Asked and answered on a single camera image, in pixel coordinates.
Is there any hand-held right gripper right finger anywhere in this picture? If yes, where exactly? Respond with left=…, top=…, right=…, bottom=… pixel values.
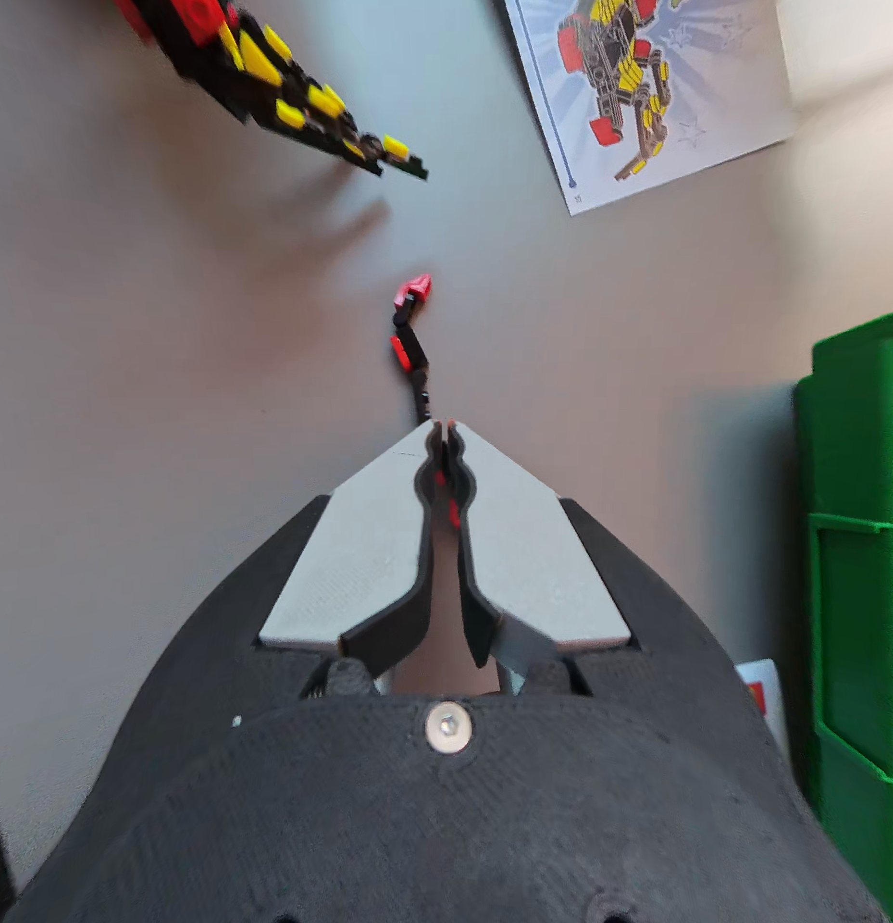
left=445, top=420, right=633, bottom=697

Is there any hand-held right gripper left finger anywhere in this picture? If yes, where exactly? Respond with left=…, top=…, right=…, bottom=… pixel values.
left=259, top=420, right=447, bottom=679

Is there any red and black lego leg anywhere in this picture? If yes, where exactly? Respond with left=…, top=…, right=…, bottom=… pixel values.
left=391, top=274, right=463, bottom=531

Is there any black and yellow lego model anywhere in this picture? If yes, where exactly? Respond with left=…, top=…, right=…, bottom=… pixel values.
left=115, top=0, right=429, bottom=180

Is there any small white lego booklet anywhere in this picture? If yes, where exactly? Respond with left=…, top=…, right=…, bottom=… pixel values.
left=735, top=658, right=790, bottom=754

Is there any open lego instruction booklet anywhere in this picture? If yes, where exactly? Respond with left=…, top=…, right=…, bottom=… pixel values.
left=504, top=0, right=797, bottom=216

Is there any green plastic bin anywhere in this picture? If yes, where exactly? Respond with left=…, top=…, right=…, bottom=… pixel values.
left=793, top=310, right=893, bottom=923

